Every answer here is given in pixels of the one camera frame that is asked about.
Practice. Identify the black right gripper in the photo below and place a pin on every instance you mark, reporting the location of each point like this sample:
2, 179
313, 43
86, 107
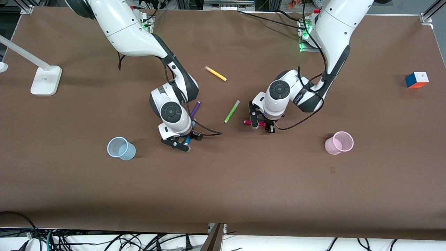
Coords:
193, 135

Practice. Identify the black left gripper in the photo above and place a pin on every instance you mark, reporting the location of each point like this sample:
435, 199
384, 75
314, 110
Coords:
270, 123

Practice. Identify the blue marker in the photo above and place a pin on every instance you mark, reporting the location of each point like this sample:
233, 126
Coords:
187, 141

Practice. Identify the pink marker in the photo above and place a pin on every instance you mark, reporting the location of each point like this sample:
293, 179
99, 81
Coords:
248, 122

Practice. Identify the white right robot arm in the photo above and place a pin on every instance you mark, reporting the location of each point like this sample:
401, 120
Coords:
129, 31

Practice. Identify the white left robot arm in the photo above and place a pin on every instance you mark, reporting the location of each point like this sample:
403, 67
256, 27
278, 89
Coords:
334, 28

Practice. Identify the purple marker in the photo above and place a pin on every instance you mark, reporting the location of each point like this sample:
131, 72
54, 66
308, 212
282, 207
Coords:
195, 109

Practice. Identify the green marker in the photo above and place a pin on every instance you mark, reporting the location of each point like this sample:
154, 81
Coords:
231, 111

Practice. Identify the blue plastic cup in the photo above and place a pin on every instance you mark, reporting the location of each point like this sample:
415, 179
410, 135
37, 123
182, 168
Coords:
122, 149

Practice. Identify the yellow marker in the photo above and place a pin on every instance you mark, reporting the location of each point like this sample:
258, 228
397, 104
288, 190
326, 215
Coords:
216, 73

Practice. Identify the brown table cover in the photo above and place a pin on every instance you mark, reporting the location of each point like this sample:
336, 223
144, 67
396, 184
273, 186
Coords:
244, 191

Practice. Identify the pink plastic cup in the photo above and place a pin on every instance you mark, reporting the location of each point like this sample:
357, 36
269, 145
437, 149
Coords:
338, 143

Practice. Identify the black power plug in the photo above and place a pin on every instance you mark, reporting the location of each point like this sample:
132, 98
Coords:
188, 243

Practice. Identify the brown wooden table leg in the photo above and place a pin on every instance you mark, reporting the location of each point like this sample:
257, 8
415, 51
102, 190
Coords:
212, 240

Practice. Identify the black background device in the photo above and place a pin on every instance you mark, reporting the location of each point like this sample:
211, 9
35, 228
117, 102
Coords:
228, 3

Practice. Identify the white desk lamp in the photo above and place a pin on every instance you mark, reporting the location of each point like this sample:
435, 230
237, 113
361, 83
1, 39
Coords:
45, 80

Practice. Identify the Rubik's cube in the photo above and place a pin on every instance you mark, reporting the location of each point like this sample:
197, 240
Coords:
416, 80

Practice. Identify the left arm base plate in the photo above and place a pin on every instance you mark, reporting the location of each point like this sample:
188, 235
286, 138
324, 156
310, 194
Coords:
306, 35

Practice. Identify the aluminium frame profile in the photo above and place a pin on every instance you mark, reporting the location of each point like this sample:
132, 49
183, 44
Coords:
430, 14
26, 7

